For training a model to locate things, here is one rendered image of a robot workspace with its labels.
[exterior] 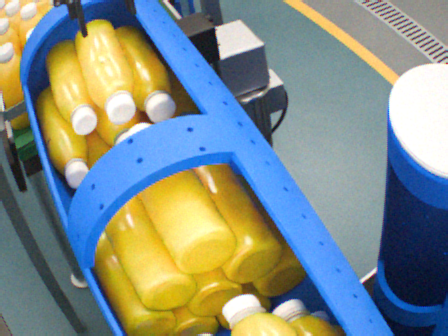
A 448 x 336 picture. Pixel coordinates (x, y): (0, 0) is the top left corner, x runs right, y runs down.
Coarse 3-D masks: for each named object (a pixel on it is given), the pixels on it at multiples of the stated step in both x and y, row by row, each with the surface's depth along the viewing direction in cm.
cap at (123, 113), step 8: (120, 96) 102; (128, 96) 102; (112, 104) 101; (120, 104) 101; (128, 104) 101; (112, 112) 101; (120, 112) 102; (128, 112) 102; (112, 120) 102; (120, 120) 103; (128, 120) 103
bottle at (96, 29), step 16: (80, 32) 111; (96, 32) 110; (112, 32) 111; (80, 48) 110; (96, 48) 107; (112, 48) 107; (80, 64) 109; (96, 64) 105; (112, 64) 104; (128, 64) 106; (96, 80) 103; (112, 80) 102; (128, 80) 104; (96, 96) 103; (112, 96) 102
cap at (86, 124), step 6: (84, 108) 107; (90, 108) 108; (78, 114) 106; (84, 114) 106; (90, 114) 106; (72, 120) 107; (78, 120) 106; (84, 120) 107; (90, 120) 107; (96, 120) 108; (78, 126) 107; (84, 126) 107; (90, 126) 108; (78, 132) 108; (84, 132) 108
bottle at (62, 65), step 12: (60, 48) 116; (72, 48) 116; (48, 60) 117; (60, 60) 114; (72, 60) 113; (48, 72) 116; (60, 72) 112; (72, 72) 111; (60, 84) 110; (72, 84) 109; (84, 84) 109; (60, 96) 109; (72, 96) 108; (84, 96) 108; (60, 108) 109; (72, 108) 108
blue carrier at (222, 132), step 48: (96, 0) 110; (144, 0) 113; (48, 48) 118; (192, 48) 106; (192, 96) 93; (144, 144) 86; (192, 144) 85; (240, 144) 88; (96, 192) 85; (288, 192) 85; (96, 240) 86; (288, 240) 78; (96, 288) 86; (336, 288) 73
